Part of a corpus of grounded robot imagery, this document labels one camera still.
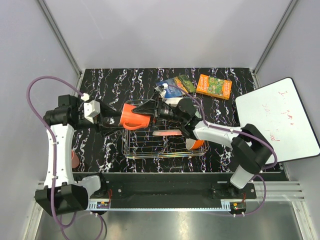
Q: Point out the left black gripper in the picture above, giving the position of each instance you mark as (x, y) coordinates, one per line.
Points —
(106, 111)

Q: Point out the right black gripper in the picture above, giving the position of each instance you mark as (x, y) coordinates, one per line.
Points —
(149, 108)

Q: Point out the white paper plate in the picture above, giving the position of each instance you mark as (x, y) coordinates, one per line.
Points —
(173, 101)

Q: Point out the orange mug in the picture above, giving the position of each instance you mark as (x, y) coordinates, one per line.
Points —
(133, 121)

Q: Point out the pink cream floral plate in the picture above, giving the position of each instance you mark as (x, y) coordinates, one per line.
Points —
(171, 132)

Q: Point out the metal wire dish rack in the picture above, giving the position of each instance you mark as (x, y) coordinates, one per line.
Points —
(142, 143)

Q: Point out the pink cup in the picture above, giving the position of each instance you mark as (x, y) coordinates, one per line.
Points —
(75, 162)

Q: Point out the orange bowl white inside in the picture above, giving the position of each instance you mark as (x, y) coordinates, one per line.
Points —
(191, 144)

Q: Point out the green ceramic bowl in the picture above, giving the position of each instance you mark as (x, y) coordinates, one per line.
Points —
(198, 113)

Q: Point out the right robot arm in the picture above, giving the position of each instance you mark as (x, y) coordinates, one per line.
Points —
(249, 147)

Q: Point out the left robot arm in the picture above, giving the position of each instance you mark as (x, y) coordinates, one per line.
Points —
(61, 193)

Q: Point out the blue landscape book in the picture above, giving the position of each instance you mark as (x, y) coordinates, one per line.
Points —
(182, 81)

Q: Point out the orange green book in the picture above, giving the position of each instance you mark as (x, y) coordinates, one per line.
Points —
(214, 87)

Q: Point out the white whiteboard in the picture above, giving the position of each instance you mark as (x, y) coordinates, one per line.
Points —
(277, 111)

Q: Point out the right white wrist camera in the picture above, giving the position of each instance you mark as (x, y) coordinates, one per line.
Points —
(162, 89)

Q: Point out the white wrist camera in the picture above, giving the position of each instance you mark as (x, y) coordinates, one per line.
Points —
(91, 110)
(162, 89)

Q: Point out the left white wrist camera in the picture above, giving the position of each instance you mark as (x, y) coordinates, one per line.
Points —
(91, 110)

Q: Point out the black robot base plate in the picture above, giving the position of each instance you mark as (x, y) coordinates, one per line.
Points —
(170, 192)

